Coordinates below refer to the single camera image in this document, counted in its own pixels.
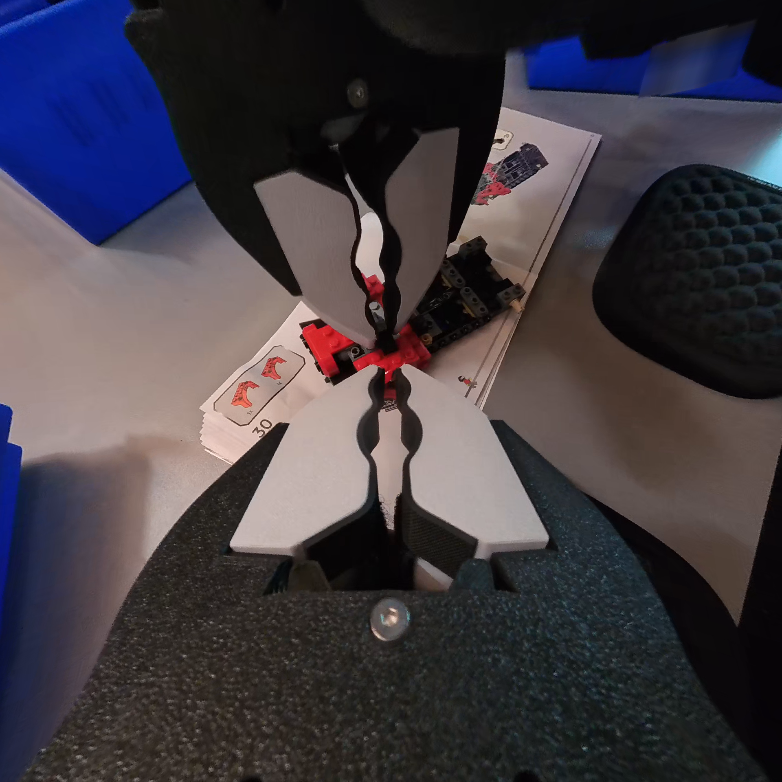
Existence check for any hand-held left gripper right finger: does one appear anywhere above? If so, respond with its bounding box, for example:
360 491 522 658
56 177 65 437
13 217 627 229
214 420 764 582
391 365 551 578

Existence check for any red and black lego car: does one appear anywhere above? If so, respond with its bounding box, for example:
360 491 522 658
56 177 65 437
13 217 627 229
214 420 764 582
299 235 527 386

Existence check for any black dimpled cushion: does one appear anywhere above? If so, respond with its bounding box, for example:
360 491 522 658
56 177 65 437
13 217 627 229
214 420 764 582
591 163 782 401

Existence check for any lego instruction booklet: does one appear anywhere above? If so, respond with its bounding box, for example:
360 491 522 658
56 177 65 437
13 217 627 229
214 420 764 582
198 107 602 465

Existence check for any blue divided plastic bin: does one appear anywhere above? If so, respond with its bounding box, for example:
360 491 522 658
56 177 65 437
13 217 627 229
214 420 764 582
0 0 193 246

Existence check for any person's right forearm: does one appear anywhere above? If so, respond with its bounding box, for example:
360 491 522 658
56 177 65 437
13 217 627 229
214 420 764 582
580 0 782 86

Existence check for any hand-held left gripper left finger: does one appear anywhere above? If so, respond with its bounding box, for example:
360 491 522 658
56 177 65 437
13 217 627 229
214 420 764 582
229 368 381 558

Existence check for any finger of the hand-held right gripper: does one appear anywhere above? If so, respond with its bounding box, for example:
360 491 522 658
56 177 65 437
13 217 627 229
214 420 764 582
345 125 461 354
253 170 384 349

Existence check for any person's black sweater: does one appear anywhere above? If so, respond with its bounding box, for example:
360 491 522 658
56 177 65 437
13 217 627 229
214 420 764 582
736 449 782 752

